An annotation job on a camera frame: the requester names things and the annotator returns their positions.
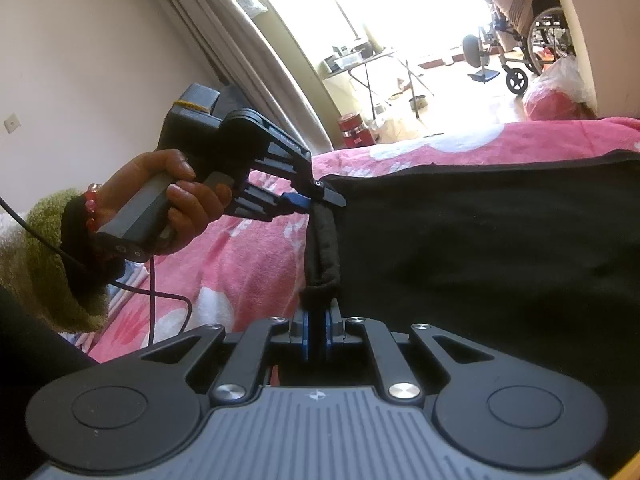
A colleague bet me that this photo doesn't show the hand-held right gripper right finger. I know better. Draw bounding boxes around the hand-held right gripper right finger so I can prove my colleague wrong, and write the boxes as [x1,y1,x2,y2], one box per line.
[324,305,496,405]

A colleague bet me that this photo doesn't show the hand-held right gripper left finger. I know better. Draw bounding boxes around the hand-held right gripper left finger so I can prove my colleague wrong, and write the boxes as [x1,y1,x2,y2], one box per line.
[141,309,311,406]

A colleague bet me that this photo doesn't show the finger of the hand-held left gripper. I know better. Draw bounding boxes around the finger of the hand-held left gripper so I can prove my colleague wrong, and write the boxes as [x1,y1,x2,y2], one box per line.
[251,152,347,207]
[227,183,314,222]

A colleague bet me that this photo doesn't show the black t-shirt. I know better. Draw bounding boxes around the black t-shirt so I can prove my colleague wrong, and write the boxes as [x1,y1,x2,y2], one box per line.
[300,152,640,476]

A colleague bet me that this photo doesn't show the person's left forearm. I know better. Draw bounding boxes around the person's left forearm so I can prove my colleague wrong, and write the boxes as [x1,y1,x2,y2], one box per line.
[0,187,126,333]

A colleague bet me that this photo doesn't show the person's left hand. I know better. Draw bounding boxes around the person's left hand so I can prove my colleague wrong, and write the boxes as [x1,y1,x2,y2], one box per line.
[95,149,234,256]

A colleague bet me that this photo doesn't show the red water bottle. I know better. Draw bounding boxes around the red water bottle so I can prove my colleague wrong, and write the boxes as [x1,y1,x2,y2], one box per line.
[337,112,374,149]

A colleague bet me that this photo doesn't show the pink floral blanket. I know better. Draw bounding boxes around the pink floral blanket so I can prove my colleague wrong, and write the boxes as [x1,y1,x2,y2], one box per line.
[60,116,640,363]

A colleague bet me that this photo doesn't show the beige curtain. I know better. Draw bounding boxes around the beige curtain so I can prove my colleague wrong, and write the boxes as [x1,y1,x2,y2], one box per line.
[145,0,333,153]

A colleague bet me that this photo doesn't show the folding table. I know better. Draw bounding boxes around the folding table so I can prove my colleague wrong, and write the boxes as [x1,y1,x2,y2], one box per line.
[322,46,436,111]

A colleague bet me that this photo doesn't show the wheelchair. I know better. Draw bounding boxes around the wheelchair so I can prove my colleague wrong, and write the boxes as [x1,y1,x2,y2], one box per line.
[462,0,576,96]

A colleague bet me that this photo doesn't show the plastic bag with pink cloth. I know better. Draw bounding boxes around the plastic bag with pink cloth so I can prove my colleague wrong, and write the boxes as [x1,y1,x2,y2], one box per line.
[522,55,599,122]

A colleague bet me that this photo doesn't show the red bead bracelet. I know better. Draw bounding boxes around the red bead bracelet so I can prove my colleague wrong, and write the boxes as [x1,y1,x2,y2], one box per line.
[84,183,105,234]

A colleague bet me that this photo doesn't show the black cable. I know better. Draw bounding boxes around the black cable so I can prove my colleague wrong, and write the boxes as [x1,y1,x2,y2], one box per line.
[0,196,195,347]

